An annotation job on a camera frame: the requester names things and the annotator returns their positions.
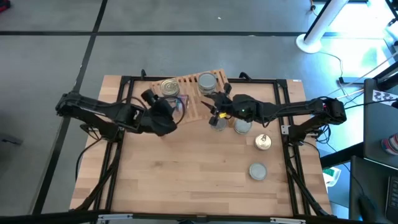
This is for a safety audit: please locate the white green packet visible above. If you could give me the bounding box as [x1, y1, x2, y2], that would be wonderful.
[322, 166, 342, 187]

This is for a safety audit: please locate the black computer mouse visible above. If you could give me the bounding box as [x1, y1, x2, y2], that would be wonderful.
[357, 195, 377, 220]

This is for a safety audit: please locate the silver metal bracket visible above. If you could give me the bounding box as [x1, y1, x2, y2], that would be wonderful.
[98, 213, 134, 222]
[269, 217, 307, 224]

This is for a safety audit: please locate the black metal table frame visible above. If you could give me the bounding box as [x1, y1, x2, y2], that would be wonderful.
[0, 68, 398, 224]

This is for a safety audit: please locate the striped colourful roll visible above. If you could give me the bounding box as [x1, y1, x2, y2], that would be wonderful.
[381, 132, 398, 156]

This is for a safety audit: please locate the white fiducial marker sheet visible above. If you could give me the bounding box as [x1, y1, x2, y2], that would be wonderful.
[372, 89, 398, 106]

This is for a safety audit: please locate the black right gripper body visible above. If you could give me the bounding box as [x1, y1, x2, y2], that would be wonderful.
[208, 83, 236, 125]

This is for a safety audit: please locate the grey floor object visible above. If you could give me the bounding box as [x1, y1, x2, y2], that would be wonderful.
[0, 133, 24, 146]

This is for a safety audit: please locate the black desk crossbar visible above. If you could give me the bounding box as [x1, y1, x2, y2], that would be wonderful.
[319, 141, 364, 169]

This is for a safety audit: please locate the wooden slatted shelf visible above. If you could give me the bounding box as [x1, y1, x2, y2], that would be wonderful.
[150, 68, 240, 125]

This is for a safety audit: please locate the dark grey desk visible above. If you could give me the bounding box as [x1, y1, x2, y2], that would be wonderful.
[362, 77, 398, 170]
[348, 155, 398, 224]

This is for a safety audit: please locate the black keyboard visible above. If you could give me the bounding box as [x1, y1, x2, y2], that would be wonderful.
[384, 175, 398, 215]

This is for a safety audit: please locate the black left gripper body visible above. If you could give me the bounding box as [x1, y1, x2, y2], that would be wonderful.
[139, 89, 178, 137]

